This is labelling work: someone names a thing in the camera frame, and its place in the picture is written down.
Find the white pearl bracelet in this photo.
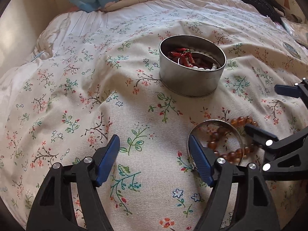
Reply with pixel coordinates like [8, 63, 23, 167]
[189, 50, 218, 72]

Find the black clothing pile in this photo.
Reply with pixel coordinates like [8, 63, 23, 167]
[218, 0, 287, 26]

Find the clear plastic bag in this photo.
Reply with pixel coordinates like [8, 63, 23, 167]
[281, 17, 308, 49]

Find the amber bead bracelet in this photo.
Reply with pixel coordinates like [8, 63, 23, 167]
[207, 115, 259, 166]

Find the red coral bracelet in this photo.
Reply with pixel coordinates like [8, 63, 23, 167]
[167, 47, 196, 67]

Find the floral bed sheet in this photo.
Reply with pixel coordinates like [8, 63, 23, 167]
[1, 2, 307, 230]

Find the round silver metal tin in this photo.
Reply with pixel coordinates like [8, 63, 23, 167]
[159, 34, 227, 98]

